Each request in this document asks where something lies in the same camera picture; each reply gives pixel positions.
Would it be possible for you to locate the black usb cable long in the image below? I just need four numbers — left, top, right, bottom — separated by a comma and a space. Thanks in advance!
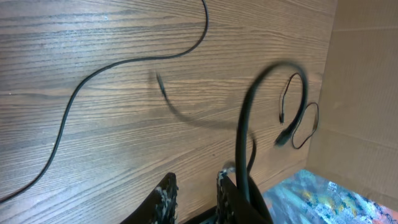
1, 0, 210, 204

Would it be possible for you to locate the black usb cable short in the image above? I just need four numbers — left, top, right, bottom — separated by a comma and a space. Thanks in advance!
156, 61, 308, 203

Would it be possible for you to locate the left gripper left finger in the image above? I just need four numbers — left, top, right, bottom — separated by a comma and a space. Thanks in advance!
121, 172, 178, 224

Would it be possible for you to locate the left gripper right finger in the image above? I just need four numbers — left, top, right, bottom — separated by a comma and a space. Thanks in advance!
216, 170, 273, 224

